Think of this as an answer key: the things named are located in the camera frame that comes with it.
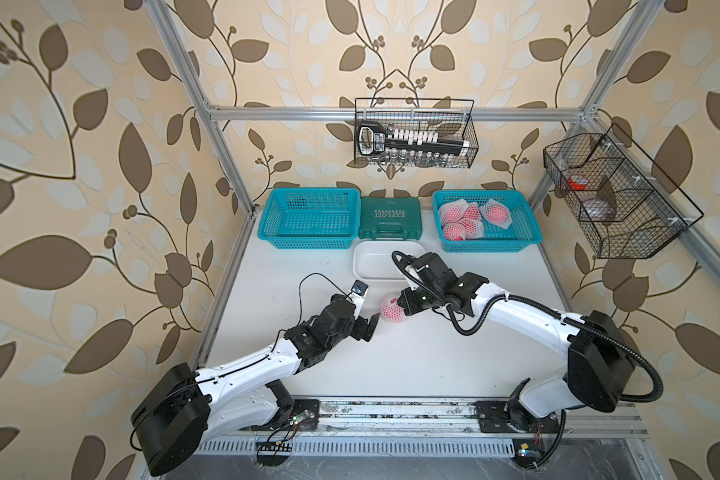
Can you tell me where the teal left plastic basket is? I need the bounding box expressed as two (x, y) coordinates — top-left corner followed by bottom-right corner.
(258, 188), (361, 249)

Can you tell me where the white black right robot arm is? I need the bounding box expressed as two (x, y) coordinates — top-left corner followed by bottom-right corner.
(391, 251), (664, 430)

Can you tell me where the teal plastic basket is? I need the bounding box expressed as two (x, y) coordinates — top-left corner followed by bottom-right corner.
(258, 188), (361, 249)
(432, 190), (543, 253)

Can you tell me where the black wire basket right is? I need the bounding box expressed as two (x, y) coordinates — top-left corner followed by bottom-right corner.
(543, 123), (704, 260)

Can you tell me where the netted apple front middle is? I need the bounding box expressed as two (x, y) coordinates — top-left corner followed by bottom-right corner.
(459, 218), (485, 240)

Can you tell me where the red object in wire basket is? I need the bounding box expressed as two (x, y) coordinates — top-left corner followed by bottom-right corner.
(567, 174), (589, 191)

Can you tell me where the black wire basket back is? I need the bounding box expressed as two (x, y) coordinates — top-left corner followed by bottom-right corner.
(353, 96), (479, 169)

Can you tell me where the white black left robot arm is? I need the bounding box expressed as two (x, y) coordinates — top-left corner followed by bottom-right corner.
(131, 293), (379, 477)

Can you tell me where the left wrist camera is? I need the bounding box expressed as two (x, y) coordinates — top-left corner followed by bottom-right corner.
(348, 280), (369, 316)

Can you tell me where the teal right plastic basket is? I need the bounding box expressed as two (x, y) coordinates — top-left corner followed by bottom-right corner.
(432, 190), (543, 253)

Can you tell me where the white plastic tray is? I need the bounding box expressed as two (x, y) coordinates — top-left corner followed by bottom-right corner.
(353, 240), (425, 283)

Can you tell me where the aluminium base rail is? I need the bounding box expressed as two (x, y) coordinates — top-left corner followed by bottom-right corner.
(257, 395), (649, 439)

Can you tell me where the green plastic tool case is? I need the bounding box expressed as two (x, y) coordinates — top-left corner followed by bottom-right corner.
(358, 196), (423, 240)

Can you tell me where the black wire basket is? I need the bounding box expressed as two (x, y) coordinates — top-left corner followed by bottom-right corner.
(543, 123), (704, 260)
(353, 96), (479, 169)

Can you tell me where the black white tool in basket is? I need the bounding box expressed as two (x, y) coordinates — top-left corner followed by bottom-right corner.
(354, 122), (474, 157)

